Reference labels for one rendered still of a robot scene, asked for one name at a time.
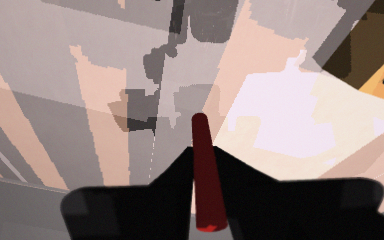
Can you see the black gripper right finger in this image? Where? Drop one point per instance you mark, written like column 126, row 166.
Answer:
column 259, row 207

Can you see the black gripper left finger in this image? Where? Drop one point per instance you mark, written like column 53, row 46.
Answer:
column 163, row 206

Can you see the dark red peg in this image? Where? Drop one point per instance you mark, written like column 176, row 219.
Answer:
column 209, row 205

